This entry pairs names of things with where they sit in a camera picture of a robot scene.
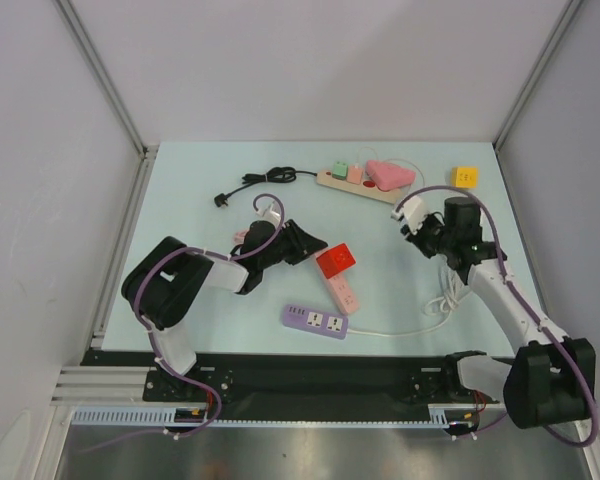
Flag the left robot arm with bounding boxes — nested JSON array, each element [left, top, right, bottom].
[[121, 220, 328, 400]]

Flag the orange adapter plug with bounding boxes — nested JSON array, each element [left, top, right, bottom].
[[346, 165, 364, 185]]

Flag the purple power strip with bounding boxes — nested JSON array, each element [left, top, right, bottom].
[[281, 304, 349, 340]]

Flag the white power strip cable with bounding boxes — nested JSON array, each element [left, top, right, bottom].
[[348, 264, 474, 338]]

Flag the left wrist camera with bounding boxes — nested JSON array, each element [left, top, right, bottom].
[[256, 202, 283, 227]]

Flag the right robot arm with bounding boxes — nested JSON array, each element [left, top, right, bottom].
[[392, 193, 598, 429]]

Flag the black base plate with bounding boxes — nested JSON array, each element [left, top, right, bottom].
[[82, 350, 495, 423]]

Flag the beige power strip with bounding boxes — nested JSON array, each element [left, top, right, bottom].
[[316, 170, 404, 204]]

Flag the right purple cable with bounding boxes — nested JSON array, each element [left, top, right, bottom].
[[393, 185, 597, 446]]

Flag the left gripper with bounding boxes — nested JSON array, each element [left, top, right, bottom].
[[258, 219, 326, 270]]

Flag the pink power strip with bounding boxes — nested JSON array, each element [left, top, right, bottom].
[[324, 274, 360, 316]]

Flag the black power cable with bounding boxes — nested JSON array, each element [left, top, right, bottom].
[[213, 166, 318, 209]]

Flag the red cube socket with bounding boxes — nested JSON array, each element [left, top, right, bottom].
[[315, 243, 356, 279]]

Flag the pink triangular socket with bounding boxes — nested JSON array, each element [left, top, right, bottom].
[[365, 160, 416, 191]]

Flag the yellow cube socket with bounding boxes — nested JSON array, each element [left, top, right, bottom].
[[450, 166, 479, 189]]

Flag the green adapter plug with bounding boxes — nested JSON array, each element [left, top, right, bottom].
[[331, 161, 348, 180]]

